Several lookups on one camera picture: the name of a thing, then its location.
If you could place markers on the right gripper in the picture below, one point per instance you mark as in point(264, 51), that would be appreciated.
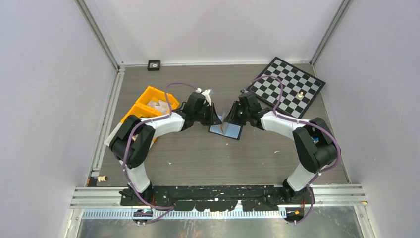
point(232, 117)

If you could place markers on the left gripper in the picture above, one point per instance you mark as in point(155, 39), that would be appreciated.
point(213, 117)

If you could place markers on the black leather card holder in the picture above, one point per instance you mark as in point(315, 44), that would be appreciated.
point(226, 129)

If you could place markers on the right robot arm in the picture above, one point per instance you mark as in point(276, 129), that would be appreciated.
point(316, 147)

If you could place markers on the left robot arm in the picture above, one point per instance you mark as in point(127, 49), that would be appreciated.
point(131, 140)

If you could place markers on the silver credit card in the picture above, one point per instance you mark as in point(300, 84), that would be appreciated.
point(159, 105)

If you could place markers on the black white chessboard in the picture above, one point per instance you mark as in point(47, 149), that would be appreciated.
point(280, 76)

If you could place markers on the yellow plastic bin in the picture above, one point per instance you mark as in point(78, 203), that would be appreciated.
point(142, 111)
point(155, 94)

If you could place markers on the small black square box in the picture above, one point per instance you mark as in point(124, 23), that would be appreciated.
point(154, 65)

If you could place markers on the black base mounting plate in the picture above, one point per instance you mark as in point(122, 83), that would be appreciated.
point(216, 198)

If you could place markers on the white plastic tray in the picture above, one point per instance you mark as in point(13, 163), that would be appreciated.
point(111, 136)

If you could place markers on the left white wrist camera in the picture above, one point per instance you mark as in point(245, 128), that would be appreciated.
point(206, 93)

